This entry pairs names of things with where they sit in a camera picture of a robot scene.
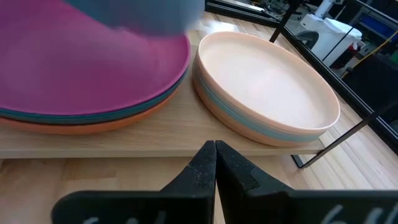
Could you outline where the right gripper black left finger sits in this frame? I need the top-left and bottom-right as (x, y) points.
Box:
(51, 139), (217, 224)

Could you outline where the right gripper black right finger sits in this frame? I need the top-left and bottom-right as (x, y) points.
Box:
(216, 139), (398, 224)

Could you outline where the pale green plate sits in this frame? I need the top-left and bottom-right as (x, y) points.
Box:
(193, 58), (326, 144)

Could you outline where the peach plate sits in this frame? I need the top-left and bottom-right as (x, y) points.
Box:
(192, 67), (325, 148)

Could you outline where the orange plate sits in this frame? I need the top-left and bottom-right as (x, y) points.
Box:
(0, 88), (180, 136)

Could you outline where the teal plate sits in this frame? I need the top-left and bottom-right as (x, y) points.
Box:
(0, 67), (189, 126)

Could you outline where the cream plate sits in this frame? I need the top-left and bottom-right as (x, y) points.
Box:
(196, 30), (341, 135)

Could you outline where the pink plate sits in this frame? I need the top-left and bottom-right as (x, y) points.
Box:
(0, 0), (192, 117)

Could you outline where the blue plate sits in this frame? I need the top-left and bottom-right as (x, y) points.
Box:
(63, 0), (206, 37)

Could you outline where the white machine in background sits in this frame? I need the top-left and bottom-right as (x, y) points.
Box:
(299, 12), (364, 68)

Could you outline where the blue storage bin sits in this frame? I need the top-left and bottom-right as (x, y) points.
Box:
(359, 14), (398, 43)

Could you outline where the wooden shelf with black frame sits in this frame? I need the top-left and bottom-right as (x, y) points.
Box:
(0, 0), (398, 169)

